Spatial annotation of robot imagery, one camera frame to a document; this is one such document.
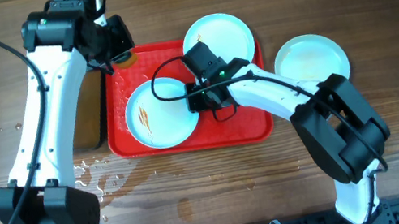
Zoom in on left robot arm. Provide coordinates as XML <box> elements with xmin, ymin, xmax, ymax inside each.
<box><xmin>0</xmin><ymin>0</ymin><xmax>133</xmax><ymax>224</ymax></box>

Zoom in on black water tray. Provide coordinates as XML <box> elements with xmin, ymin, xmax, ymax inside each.
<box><xmin>73</xmin><ymin>70</ymin><xmax>107</xmax><ymax>153</ymax></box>

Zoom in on pale blue plate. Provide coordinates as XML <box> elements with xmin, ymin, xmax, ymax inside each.
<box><xmin>182</xmin><ymin>13</ymin><xmax>255</xmax><ymax>63</ymax></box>
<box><xmin>274</xmin><ymin>34</ymin><xmax>351</xmax><ymax>81</ymax></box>
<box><xmin>125</xmin><ymin>77</ymin><xmax>200</xmax><ymax>149</ymax></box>

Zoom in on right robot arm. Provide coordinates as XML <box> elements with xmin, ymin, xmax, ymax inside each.
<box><xmin>186</xmin><ymin>64</ymin><xmax>390</xmax><ymax>224</ymax></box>

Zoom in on red plastic tray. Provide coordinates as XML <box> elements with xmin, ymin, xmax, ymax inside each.
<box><xmin>105</xmin><ymin>40</ymin><xmax>274</xmax><ymax>158</ymax></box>

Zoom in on orange green sponge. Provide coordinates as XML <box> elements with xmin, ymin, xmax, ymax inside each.
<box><xmin>115</xmin><ymin>51</ymin><xmax>138</xmax><ymax>69</ymax></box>

